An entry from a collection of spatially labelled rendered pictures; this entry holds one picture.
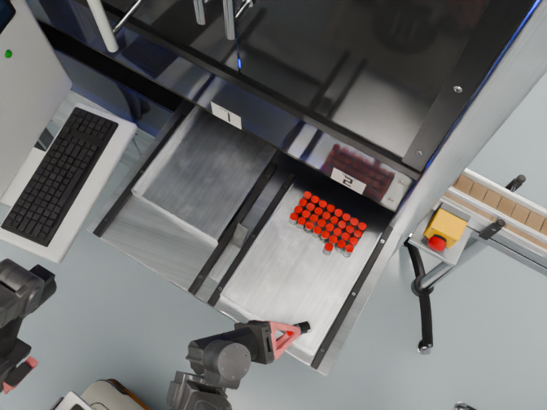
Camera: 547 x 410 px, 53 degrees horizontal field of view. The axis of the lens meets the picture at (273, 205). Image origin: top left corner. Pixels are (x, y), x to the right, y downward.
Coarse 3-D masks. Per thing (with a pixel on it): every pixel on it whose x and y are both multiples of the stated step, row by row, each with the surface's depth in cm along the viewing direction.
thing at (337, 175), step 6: (336, 174) 130; (342, 174) 129; (336, 180) 133; (342, 180) 131; (348, 180) 130; (354, 180) 128; (348, 186) 133; (354, 186) 131; (360, 186) 129; (360, 192) 132
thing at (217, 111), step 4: (212, 104) 135; (216, 104) 134; (212, 108) 137; (216, 108) 136; (220, 108) 134; (212, 112) 139; (216, 112) 138; (220, 112) 136; (224, 112) 135; (228, 112) 134; (220, 116) 138; (224, 116) 137; (232, 116) 134; (236, 116) 133; (228, 120) 138; (232, 120) 136; (236, 120) 135; (240, 120) 134; (236, 124) 137; (240, 124) 136; (240, 128) 138
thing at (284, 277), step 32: (288, 192) 141; (288, 224) 141; (256, 256) 138; (288, 256) 138; (320, 256) 138; (352, 256) 138; (224, 288) 131; (256, 288) 135; (288, 288) 135; (320, 288) 135; (288, 320) 132; (320, 320) 132
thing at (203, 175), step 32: (192, 128) 150; (224, 128) 150; (160, 160) 146; (192, 160) 147; (224, 160) 147; (256, 160) 147; (160, 192) 143; (192, 192) 143; (224, 192) 144; (192, 224) 140; (224, 224) 141
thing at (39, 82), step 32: (0, 0) 121; (0, 32) 125; (32, 32) 136; (0, 64) 129; (32, 64) 141; (0, 96) 134; (32, 96) 146; (64, 96) 160; (0, 128) 138; (32, 128) 151; (0, 160) 143; (0, 192) 148
